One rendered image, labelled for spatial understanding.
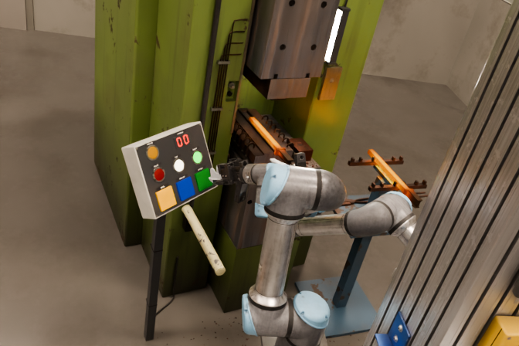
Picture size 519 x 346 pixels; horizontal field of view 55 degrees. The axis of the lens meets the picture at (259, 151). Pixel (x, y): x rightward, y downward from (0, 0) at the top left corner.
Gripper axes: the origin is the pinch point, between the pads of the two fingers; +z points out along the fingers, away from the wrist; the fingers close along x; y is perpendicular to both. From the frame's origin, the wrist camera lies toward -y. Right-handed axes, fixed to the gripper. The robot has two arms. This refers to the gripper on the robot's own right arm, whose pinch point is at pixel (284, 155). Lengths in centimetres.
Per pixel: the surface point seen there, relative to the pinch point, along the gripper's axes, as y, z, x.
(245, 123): 0.9, 32.2, -5.1
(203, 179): -1.3, -11.6, -44.3
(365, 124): 100, 175, 215
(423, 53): 63, 269, 365
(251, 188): 15.5, -1.3, -14.8
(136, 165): -13, -14, -72
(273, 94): -29.3, 4.7, -9.5
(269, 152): 0.9, 5.2, -5.2
